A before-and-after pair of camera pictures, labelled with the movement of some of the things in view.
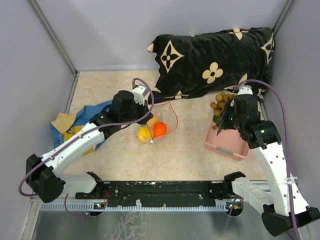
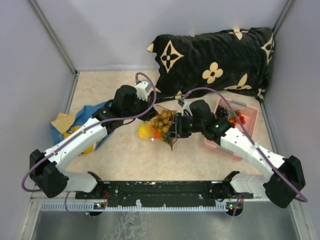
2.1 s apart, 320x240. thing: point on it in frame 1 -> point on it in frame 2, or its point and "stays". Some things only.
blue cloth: [84, 115] stays
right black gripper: [229, 106] -> [177, 129]
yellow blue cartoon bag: [62, 129] stays
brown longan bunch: [218, 107] -> [162, 122]
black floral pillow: [191, 66] stays
